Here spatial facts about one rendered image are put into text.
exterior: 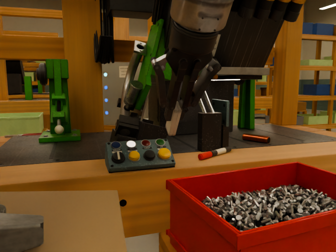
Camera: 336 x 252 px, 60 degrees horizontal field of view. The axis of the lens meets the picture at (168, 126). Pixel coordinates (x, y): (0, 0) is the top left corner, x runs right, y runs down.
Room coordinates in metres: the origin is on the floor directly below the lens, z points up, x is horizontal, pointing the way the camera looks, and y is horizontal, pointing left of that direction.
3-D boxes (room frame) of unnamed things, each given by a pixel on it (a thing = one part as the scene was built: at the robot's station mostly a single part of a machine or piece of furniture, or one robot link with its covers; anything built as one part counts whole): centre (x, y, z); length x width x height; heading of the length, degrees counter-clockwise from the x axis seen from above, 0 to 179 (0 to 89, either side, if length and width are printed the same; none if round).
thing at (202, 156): (0.75, -0.13, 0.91); 0.13 x 0.02 x 0.02; 135
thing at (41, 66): (0.99, 0.42, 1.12); 0.07 x 0.03 x 0.08; 18
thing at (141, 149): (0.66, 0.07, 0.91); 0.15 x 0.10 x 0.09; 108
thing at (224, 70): (0.93, -0.13, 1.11); 0.39 x 0.16 x 0.03; 18
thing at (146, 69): (0.92, 0.03, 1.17); 0.13 x 0.12 x 0.20; 108
